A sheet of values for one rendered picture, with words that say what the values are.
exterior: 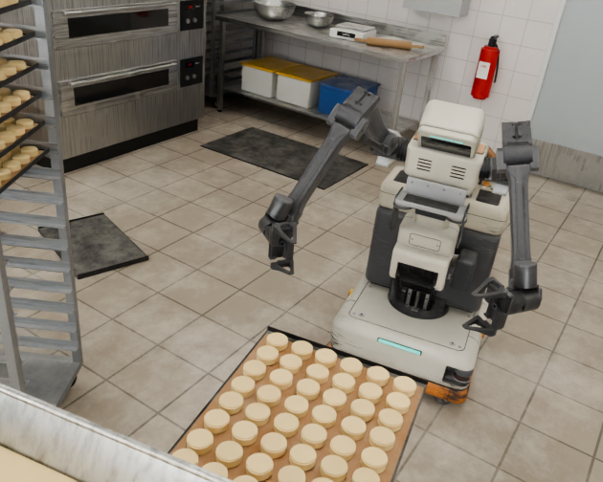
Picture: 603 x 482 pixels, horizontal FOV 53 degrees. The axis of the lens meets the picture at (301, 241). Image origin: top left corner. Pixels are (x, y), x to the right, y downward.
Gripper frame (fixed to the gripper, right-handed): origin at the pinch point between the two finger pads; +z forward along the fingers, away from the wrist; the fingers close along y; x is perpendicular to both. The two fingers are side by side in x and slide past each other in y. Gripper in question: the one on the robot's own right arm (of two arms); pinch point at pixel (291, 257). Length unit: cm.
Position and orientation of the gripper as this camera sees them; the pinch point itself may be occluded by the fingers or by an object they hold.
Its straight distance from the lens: 163.2
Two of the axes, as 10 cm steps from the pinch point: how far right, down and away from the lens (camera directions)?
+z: 3.8, 4.9, -7.8
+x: 9.2, -1.3, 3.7
